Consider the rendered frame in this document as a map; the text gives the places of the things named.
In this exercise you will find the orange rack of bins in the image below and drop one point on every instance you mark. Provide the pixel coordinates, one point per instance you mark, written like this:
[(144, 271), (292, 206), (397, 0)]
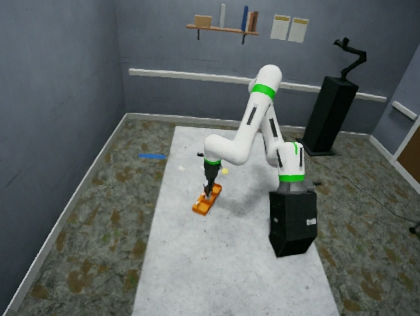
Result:
[(204, 205)]

